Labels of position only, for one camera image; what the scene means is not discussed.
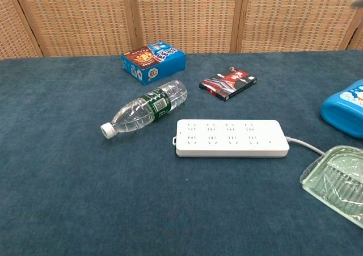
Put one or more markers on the blue plastic container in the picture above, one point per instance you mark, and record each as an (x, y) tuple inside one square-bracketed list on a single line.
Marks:
[(344, 109)]

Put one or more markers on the blue table cloth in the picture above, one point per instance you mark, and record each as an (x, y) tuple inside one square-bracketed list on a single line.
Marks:
[(113, 182)]

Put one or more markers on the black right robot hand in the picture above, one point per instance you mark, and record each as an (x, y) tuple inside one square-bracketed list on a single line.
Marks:
[(358, 0)]

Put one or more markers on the blue snack box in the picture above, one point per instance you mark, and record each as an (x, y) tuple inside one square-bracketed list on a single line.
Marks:
[(153, 63)]

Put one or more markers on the clear plastic tray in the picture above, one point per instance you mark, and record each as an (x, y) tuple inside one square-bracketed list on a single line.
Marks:
[(336, 179)]

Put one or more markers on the woven rattan folding screen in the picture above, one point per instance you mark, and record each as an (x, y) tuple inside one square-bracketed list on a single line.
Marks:
[(181, 14)]

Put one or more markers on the clear plastic water bottle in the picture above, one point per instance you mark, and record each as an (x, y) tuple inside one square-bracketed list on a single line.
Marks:
[(147, 108)]

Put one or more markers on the white power strip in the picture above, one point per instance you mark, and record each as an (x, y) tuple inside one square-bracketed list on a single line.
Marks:
[(231, 138)]

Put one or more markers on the red black card box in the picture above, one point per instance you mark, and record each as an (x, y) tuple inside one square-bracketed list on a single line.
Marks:
[(228, 84)]

